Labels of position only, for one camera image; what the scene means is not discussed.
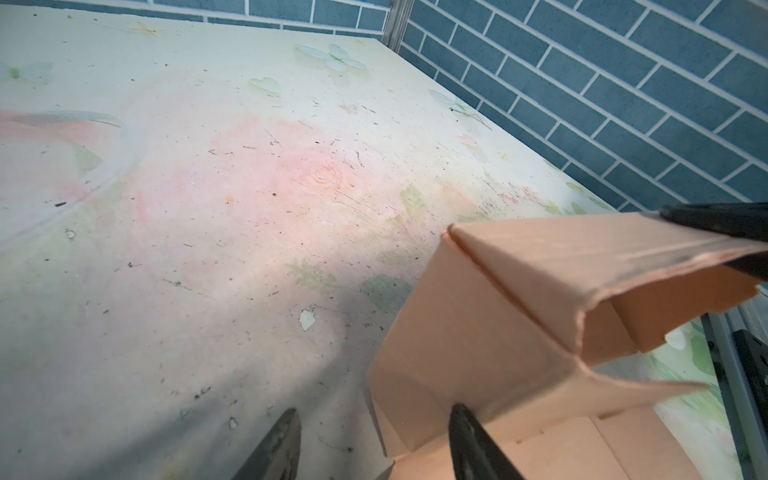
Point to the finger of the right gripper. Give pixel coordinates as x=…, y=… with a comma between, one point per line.
x=743, y=220

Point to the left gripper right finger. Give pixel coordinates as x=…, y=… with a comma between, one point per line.
x=474, y=454

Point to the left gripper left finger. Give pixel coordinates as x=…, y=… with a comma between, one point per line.
x=276, y=457

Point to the pink cardboard paper box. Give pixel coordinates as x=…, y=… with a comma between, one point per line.
x=512, y=317

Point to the aluminium front rail frame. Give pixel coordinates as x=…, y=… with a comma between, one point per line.
x=737, y=342

